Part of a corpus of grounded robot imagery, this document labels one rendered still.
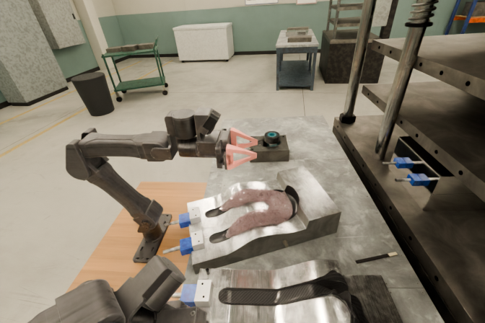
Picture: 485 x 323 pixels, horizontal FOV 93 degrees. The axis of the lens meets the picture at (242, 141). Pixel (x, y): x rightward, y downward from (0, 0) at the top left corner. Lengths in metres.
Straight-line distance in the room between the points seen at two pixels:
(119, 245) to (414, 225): 1.07
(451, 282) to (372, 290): 0.28
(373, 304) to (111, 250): 0.83
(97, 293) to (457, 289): 0.90
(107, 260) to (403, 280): 0.94
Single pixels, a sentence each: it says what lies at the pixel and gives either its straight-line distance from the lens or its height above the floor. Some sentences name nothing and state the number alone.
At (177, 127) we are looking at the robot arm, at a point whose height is 1.27.
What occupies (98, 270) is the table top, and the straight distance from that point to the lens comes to 0.99.
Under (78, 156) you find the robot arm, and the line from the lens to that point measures 0.76.
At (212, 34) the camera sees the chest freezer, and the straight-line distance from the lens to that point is 6.91.
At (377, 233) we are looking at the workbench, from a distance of 0.99.
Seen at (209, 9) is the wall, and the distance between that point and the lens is 7.77.
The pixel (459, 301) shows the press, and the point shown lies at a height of 0.78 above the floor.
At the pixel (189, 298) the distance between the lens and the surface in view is 0.71.
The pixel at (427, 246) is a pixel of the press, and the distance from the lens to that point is 1.05.
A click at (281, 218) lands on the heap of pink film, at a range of 0.83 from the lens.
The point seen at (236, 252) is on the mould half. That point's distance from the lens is 0.80.
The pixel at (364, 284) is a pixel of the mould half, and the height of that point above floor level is 0.86.
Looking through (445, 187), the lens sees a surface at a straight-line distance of 1.10.
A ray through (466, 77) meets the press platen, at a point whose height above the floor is 1.28.
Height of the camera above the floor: 1.53
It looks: 32 degrees down
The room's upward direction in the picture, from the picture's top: 4 degrees counter-clockwise
